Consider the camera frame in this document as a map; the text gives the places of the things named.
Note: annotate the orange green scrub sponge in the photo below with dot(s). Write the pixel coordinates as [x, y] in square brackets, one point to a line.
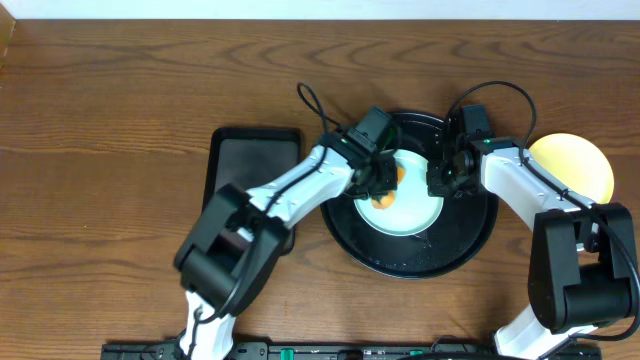
[385, 201]

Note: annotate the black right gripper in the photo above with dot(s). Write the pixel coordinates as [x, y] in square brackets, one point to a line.
[435, 186]

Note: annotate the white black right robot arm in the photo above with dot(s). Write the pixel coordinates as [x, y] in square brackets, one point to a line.
[583, 280]

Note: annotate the light green plate bottom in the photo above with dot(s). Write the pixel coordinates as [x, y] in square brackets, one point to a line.
[413, 210]

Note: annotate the black rectangular tray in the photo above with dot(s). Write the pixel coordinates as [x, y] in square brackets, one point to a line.
[250, 157]

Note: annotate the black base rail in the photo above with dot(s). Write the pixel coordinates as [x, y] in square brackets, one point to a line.
[263, 351]

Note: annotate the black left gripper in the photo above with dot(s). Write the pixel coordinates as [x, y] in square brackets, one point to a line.
[378, 181]

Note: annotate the yellow plate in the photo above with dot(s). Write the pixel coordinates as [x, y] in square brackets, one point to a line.
[577, 163]

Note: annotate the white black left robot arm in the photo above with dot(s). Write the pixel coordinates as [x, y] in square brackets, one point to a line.
[233, 247]

